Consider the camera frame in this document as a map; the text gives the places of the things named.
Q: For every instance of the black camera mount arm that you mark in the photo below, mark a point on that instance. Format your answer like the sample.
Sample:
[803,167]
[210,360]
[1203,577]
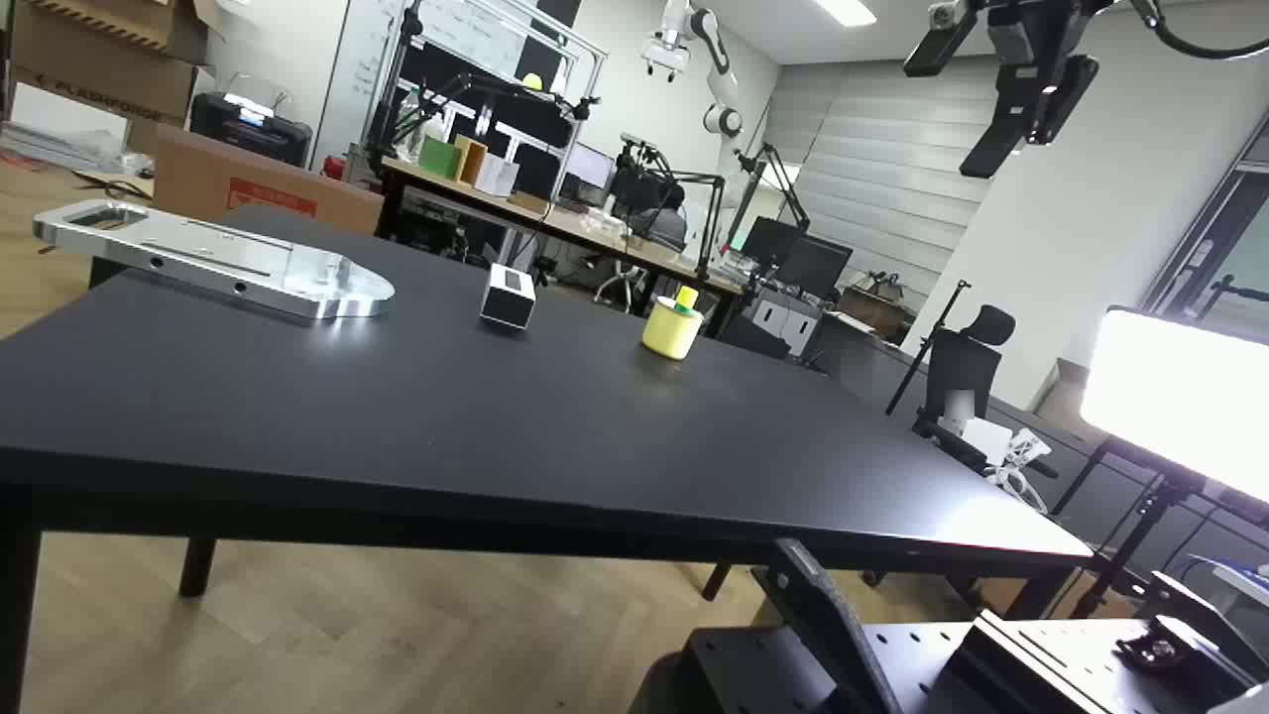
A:
[826,620]

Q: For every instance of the black office chair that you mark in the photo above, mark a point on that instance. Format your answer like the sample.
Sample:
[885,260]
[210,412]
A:
[966,360]

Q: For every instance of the black shelf rack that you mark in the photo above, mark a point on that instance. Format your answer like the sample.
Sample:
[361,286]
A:
[487,95]

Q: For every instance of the black stand pole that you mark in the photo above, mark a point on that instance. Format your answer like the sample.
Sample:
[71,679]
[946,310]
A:
[926,348]

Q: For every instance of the small red object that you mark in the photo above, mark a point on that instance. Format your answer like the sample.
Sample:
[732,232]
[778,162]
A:
[334,167]

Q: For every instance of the stacked brown cardboard boxes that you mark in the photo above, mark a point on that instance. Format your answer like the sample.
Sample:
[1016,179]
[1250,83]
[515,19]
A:
[104,52]

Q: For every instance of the small white black box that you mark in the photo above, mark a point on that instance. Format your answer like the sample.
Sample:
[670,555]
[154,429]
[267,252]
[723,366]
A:
[506,301]

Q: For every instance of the brown cardboard box red label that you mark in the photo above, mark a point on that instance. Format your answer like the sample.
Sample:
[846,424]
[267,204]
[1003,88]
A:
[261,185]

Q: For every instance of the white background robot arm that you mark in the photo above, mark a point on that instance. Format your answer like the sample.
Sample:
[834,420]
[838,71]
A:
[707,52]

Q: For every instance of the bright light panel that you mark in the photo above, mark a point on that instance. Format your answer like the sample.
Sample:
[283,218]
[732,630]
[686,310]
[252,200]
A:
[1176,399]

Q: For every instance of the yellow mug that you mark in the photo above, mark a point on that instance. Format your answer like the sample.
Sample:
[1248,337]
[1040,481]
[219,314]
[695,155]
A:
[669,338]

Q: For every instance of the orange box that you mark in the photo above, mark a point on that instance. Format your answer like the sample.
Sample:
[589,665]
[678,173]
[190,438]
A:
[468,162]

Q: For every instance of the black computer monitor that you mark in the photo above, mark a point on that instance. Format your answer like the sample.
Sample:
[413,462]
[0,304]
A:
[795,260]

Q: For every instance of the long wooden desk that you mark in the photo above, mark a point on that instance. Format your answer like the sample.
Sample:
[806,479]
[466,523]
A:
[556,220]

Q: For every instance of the black bracket device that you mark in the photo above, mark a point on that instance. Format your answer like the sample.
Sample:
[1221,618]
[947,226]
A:
[1191,635]

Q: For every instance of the black desk machine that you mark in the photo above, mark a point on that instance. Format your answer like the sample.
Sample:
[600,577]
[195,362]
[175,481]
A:
[642,185]

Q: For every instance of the green box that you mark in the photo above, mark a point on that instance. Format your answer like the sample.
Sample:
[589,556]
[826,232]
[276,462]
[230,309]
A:
[441,162]

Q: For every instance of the green yellow glue stick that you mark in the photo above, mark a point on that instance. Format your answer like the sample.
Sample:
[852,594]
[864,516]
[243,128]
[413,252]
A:
[686,301]

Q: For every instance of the black light stand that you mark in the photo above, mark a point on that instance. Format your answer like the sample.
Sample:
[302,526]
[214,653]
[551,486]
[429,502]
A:
[1136,528]

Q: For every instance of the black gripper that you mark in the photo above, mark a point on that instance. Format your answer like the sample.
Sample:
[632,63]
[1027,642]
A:
[1033,30]

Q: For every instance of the silver metal plate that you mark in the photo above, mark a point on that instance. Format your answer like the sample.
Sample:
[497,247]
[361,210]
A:
[224,260]

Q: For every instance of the black printer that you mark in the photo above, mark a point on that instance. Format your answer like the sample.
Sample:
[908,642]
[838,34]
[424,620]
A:
[252,124]

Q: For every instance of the black base platform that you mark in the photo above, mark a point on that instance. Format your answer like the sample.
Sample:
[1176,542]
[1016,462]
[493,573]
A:
[1003,668]

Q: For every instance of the white device beside chair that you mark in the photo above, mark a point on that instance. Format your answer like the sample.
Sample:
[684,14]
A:
[987,438]

